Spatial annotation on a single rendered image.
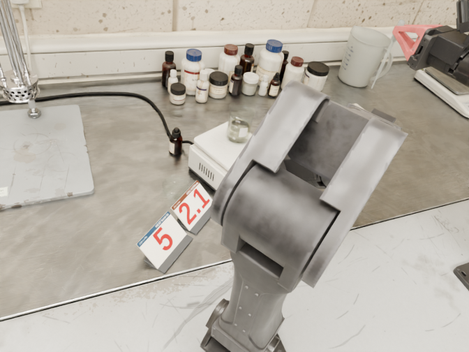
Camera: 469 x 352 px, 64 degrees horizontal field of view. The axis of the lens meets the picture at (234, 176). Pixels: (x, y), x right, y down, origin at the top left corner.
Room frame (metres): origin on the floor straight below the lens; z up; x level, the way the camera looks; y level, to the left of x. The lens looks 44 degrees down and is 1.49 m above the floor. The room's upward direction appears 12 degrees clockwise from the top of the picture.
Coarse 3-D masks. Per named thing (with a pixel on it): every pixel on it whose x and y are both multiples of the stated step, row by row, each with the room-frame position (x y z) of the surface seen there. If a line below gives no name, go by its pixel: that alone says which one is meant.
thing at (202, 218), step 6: (210, 198) 0.52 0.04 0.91; (210, 204) 0.51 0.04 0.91; (174, 210) 0.45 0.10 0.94; (204, 210) 0.49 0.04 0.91; (198, 216) 0.47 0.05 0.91; (204, 216) 0.48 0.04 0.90; (180, 222) 0.45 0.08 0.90; (198, 222) 0.46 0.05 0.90; (204, 222) 0.46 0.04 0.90; (186, 228) 0.44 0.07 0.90; (192, 228) 0.44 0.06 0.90; (198, 228) 0.44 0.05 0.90
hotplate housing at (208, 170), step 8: (192, 152) 0.59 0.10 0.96; (200, 152) 0.59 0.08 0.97; (192, 160) 0.59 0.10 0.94; (200, 160) 0.58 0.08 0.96; (208, 160) 0.57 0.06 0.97; (192, 168) 0.59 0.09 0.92; (200, 168) 0.58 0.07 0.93; (208, 168) 0.56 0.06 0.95; (216, 168) 0.55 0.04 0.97; (224, 168) 0.55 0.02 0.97; (200, 176) 0.57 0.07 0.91; (208, 176) 0.56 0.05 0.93; (216, 176) 0.55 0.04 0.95; (224, 176) 0.54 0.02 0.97; (208, 184) 0.56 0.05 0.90; (216, 184) 0.55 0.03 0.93
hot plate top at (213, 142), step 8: (216, 128) 0.66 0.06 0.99; (224, 128) 0.66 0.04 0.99; (200, 136) 0.62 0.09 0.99; (208, 136) 0.62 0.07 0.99; (216, 136) 0.63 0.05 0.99; (224, 136) 0.63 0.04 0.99; (200, 144) 0.59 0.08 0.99; (208, 144) 0.60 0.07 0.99; (216, 144) 0.60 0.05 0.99; (224, 144) 0.61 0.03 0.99; (208, 152) 0.57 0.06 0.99; (216, 152) 0.58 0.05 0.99; (224, 152) 0.58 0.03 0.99; (232, 152) 0.59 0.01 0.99; (240, 152) 0.59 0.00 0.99; (216, 160) 0.56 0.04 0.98; (224, 160) 0.56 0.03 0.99; (232, 160) 0.56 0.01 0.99
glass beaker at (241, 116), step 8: (232, 104) 0.66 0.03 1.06; (240, 104) 0.66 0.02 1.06; (232, 112) 0.62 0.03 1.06; (240, 112) 0.66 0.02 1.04; (248, 112) 0.66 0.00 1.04; (232, 120) 0.62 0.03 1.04; (240, 120) 0.61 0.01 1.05; (248, 120) 0.62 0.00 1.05; (232, 128) 0.62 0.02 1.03; (240, 128) 0.61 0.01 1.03; (248, 128) 0.62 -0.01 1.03; (232, 136) 0.61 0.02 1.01; (240, 136) 0.61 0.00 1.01; (248, 136) 0.63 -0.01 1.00; (232, 144) 0.61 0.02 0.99; (240, 144) 0.61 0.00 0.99
